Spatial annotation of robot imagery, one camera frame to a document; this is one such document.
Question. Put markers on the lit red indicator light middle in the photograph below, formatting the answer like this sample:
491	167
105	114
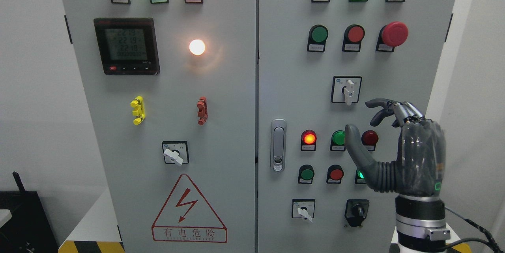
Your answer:
308	140

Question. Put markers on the right gray cabinet door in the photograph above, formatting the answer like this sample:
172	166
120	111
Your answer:
296	85

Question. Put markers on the red push button lower row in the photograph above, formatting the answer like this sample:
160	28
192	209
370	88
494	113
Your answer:
334	174

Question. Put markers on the green indicator light middle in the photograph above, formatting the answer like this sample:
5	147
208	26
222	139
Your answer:
338	141

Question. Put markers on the red electric hazard warning sticker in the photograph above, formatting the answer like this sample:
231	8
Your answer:
187	216

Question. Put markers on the left gray cabinet door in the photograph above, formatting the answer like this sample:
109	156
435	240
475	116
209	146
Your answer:
221	152

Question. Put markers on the gray rotary switch left door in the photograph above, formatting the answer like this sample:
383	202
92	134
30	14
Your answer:
175	152

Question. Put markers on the green push button lower row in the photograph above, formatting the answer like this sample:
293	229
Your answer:
305	174

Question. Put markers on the black rotary selector switch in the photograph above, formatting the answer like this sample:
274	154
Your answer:
356	211

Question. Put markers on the green push button row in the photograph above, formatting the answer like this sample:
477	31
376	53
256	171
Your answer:
305	174
318	35

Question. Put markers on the green push button upper row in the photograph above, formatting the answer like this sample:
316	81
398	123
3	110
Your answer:
318	35

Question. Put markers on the white glowing lamp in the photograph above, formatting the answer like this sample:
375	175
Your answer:
197	47

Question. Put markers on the gray cabinet door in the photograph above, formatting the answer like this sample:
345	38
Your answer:
296	85
221	152

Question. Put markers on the silver door latch handle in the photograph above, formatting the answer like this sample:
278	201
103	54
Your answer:
278	144

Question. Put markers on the lit green push button lower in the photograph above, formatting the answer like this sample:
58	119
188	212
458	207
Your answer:
359	177

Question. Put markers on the digital power meter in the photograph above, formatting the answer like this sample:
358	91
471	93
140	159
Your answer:
127	46

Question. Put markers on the gray rotary switch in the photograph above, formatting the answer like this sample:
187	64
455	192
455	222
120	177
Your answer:
303	209
346	89

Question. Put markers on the gray robotic hand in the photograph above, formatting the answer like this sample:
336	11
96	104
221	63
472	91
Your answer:
418	170

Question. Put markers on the red emergency stop button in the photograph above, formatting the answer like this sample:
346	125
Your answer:
392	35

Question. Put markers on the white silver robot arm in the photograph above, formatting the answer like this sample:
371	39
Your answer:
420	224

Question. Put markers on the yellow terminal clip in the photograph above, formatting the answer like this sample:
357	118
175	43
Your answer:
138	110

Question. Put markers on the black device with antenna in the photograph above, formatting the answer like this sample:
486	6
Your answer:
28	229

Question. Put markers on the red push button upper row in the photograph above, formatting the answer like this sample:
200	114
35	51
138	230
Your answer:
352	38

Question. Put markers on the red push button row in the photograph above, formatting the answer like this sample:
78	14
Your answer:
352	38
334	174

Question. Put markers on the red terminal clip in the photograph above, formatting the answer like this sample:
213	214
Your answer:
202	110

